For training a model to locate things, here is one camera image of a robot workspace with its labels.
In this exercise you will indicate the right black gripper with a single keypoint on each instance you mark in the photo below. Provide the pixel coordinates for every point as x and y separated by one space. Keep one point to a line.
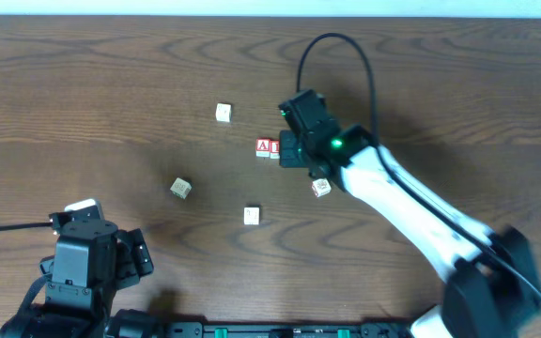
289 148

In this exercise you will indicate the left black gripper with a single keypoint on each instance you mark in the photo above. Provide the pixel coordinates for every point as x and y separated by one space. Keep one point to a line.
135 258

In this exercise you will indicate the red letter I block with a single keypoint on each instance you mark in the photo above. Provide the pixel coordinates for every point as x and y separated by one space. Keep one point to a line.
274 150

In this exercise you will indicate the red letter A block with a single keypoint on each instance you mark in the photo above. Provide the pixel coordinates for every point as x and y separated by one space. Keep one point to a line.
262 147

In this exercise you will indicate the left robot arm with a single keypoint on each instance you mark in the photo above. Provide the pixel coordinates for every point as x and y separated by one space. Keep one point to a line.
34 320

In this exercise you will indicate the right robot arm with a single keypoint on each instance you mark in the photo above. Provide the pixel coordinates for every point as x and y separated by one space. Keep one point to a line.
492 285

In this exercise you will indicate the wooden block with M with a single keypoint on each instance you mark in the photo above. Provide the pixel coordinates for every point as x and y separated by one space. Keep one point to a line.
321 187

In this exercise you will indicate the wooden block blue H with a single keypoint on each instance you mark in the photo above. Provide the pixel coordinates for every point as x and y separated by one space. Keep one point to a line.
251 216

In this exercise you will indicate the plain wooden block upper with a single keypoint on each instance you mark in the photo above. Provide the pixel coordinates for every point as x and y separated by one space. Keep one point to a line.
223 112

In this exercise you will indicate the wooden block green side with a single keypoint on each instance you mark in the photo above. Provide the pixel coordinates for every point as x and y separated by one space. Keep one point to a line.
181 188

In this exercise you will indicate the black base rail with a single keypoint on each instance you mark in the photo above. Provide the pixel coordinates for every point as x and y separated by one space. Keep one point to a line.
224 330

